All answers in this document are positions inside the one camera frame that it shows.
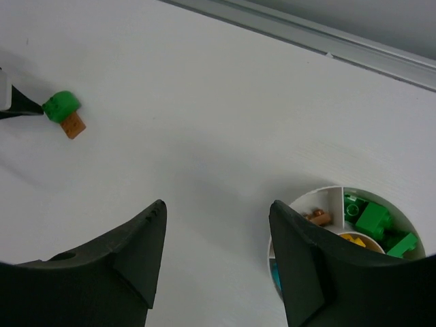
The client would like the aluminium table edge rail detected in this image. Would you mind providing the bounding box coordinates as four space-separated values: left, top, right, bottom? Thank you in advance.
167 1 435 92

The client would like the large green lego brick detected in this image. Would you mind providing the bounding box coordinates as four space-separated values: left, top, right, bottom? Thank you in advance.
354 202 393 240

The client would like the white round divided container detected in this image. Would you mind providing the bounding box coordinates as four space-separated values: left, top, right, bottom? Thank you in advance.
265 185 426 300

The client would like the brown and purple lego stack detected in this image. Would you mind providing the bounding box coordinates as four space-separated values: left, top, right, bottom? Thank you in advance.
302 209 332 227

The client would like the dark green lego brick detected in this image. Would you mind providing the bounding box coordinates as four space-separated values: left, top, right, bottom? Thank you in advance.
343 193 368 224

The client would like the green lego plate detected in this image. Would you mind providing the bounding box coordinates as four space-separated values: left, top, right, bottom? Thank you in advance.
386 232 418 258

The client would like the yellow long lego brick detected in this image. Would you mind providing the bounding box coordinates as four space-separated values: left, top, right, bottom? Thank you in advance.
339 232 385 254

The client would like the brown lego tile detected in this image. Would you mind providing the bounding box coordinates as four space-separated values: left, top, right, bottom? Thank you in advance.
60 112 86 140

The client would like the cyan lego brick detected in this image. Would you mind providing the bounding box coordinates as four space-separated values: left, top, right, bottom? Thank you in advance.
270 258 282 294

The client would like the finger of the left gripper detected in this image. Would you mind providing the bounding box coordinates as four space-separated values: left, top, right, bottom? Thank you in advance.
0 86 44 119

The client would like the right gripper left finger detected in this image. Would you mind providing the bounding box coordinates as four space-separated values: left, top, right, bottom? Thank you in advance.
1 200 167 326

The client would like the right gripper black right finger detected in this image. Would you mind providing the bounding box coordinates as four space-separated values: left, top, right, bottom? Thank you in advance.
269 200 435 326

